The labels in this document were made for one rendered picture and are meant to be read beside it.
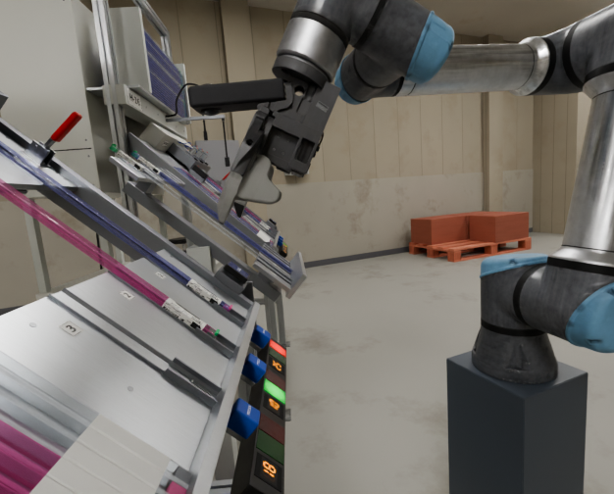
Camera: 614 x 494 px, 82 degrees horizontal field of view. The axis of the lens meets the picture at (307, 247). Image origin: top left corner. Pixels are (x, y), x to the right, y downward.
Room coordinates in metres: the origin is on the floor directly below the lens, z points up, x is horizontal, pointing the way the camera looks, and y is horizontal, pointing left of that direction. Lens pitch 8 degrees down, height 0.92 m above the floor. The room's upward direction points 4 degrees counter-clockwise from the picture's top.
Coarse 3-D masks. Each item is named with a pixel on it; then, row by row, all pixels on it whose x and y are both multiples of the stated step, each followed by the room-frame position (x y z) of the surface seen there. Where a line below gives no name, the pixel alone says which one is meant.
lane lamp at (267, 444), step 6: (258, 432) 0.35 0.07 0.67; (264, 432) 0.36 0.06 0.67; (258, 438) 0.34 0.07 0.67; (264, 438) 0.35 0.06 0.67; (270, 438) 0.36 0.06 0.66; (258, 444) 0.33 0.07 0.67; (264, 444) 0.34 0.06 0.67; (270, 444) 0.35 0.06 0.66; (276, 444) 0.35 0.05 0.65; (264, 450) 0.33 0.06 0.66; (270, 450) 0.34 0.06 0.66; (276, 450) 0.34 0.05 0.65; (282, 450) 0.35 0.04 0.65; (270, 456) 0.33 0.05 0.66; (276, 456) 0.34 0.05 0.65; (282, 456) 0.34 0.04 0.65; (282, 462) 0.33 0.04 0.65
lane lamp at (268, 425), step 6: (264, 420) 0.38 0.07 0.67; (270, 420) 0.38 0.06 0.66; (264, 426) 0.37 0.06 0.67; (270, 426) 0.37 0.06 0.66; (276, 426) 0.38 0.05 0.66; (270, 432) 0.36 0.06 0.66; (276, 432) 0.37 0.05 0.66; (282, 432) 0.38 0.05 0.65; (276, 438) 0.36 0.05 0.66; (282, 438) 0.37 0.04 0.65; (282, 444) 0.36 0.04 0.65
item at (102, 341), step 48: (96, 288) 0.38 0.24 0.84; (0, 336) 0.25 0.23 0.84; (48, 336) 0.28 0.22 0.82; (96, 336) 0.31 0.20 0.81; (144, 336) 0.36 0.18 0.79; (192, 336) 0.42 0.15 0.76; (96, 384) 0.26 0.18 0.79; (144, 384) 0.30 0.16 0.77; (192, 384) 0.33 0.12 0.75; (144, 432) 0.25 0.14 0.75; (192, 432) 0.28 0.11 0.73
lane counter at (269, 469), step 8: (256, 464) 0.31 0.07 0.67; (264, 464) 0.31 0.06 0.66; (272, 464) 0.32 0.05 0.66; (256, 472) 0.30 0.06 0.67; (264, 472) 0.30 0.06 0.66; (272, 472) 0.31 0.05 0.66; (280, 472) 0.32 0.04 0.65; (264, 480) 0.30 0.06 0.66; (272, 480) 0.30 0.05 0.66; (280, 480) 0.31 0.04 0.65; (280, 488) 0.30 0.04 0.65
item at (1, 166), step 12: (0, 132) 0.61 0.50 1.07; (12, 144) 0.60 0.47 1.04; (0, 156) 0.53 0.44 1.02; (24, 156) 0.59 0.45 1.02; (0, 168) 0.50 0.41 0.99; (12, 168) 0.52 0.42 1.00; (48, 168) 0.61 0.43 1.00; (12, 180) 0.49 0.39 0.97; (24, 180) 0.51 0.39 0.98; (36, 180) 0.54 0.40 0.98; (60, 180) 0.60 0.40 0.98; (24, 192) 0.58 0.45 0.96
